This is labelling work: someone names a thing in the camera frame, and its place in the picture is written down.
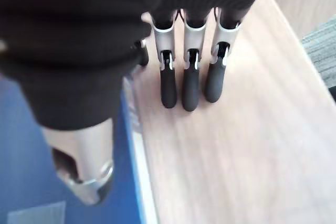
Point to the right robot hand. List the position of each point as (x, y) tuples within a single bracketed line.
[(78, 37)]

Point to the blue file folder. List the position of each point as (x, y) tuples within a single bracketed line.
[(39, 182)]

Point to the grey carpet mat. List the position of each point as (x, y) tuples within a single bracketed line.
[(321, 48)]

